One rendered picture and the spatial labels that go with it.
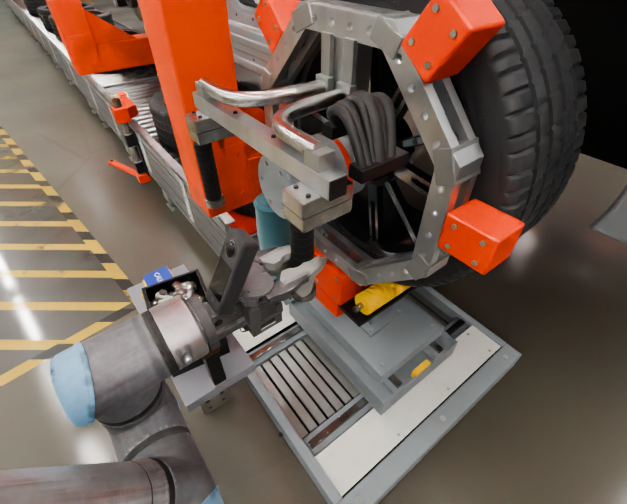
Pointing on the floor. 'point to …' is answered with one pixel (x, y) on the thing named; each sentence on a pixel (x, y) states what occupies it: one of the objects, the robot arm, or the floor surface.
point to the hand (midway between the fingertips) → (312, 252)
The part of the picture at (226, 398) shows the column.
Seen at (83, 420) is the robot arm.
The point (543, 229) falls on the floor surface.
